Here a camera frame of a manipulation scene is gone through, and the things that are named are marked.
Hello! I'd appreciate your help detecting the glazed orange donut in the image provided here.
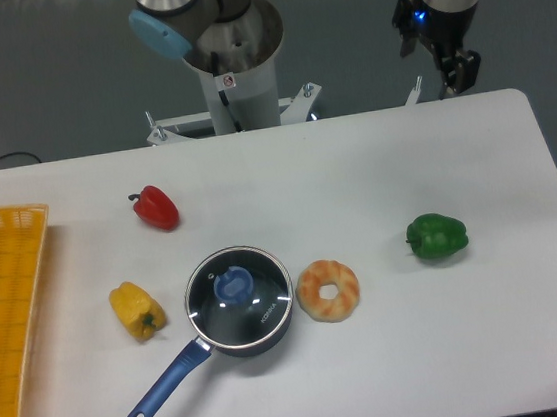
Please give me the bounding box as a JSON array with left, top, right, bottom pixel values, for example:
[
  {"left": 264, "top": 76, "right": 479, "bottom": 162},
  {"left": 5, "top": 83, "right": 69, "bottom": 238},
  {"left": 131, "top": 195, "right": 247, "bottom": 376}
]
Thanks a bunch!
[{"left": 296, "top": 259, "right": 361, "bottom": 323}]

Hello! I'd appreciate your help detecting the green bell pepper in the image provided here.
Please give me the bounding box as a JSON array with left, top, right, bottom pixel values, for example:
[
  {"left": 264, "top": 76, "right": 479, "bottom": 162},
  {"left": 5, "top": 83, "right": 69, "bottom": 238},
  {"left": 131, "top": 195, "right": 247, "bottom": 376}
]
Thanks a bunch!
[{"left": 405, "top": 213, "right": 469, "bottom": 260}]

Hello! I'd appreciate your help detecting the white frame bracket right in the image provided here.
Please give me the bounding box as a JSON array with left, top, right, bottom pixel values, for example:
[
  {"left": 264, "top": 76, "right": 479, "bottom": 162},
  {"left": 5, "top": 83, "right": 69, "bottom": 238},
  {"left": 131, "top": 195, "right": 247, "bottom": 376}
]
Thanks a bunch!
[{"left": 405, "top": 75, "right": 423, "bottom": 106}]

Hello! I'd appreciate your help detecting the red bell pepper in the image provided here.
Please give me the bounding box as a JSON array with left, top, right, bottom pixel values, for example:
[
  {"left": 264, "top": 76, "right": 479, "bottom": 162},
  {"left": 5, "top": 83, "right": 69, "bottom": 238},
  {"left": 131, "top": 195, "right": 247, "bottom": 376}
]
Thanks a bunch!
[{"left": 128, "top": 185, "right": 180, "bottom": 231}]

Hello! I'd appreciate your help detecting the glass pot lid blue knob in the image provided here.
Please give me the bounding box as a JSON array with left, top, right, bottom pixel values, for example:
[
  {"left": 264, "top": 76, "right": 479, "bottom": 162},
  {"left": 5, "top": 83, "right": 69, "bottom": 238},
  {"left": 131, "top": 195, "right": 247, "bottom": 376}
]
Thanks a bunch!
[{"left": 184, "top": 245, "right": 294, "bottom": 357}]

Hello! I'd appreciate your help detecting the dark blue saucepan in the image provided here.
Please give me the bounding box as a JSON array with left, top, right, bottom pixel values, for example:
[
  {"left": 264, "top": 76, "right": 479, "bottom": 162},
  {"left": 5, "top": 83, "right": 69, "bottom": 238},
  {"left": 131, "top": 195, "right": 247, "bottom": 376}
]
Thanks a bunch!
[{"left": 127, "top": 245, "right": 295, "bottom": 417}]

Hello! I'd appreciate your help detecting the yellow woven basket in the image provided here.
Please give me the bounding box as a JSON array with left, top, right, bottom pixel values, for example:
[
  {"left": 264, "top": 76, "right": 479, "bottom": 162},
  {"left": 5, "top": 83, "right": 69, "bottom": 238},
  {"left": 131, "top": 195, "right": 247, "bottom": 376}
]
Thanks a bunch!
[{"left": 0, "top": 203, "right": 49, "bottom": 417}]

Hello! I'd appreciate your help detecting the yellow bell pepper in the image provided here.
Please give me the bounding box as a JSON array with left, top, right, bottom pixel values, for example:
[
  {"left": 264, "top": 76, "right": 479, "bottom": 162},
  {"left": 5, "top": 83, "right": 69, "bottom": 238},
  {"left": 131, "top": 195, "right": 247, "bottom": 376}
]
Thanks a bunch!
[{"left": 108, "top": 282, "right": 167, "bottom": 342}]

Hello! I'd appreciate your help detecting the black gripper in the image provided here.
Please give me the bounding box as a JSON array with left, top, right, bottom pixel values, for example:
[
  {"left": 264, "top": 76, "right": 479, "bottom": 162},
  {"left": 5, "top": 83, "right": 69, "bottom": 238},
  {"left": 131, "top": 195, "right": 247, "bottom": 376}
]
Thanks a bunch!
[{"left": 392, "top": 0, "right": 481, "bottom": 99}]

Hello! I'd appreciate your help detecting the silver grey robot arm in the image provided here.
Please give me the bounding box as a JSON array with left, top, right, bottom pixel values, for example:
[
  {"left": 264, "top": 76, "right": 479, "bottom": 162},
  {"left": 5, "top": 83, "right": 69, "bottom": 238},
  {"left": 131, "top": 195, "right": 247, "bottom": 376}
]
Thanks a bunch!
[{"left": 128, "top": 0, "right": 481, "bottom": 135}]

